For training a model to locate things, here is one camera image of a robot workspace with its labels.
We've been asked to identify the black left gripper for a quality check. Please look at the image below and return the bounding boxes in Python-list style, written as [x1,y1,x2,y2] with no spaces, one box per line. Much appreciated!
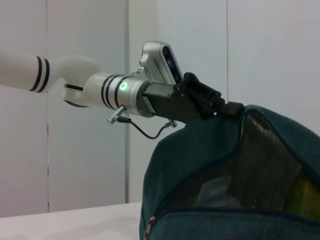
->
[141,72,245,126]

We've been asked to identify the dark teal insulated lunch bag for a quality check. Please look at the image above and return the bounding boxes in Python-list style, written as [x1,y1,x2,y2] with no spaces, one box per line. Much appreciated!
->
[138,104,320,240]

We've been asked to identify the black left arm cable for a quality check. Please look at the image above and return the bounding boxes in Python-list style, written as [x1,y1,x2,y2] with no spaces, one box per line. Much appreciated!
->
[117,116,176,140]

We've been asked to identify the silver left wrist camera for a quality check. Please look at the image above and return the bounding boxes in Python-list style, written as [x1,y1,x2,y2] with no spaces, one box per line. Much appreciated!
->
[139,41,185,87]

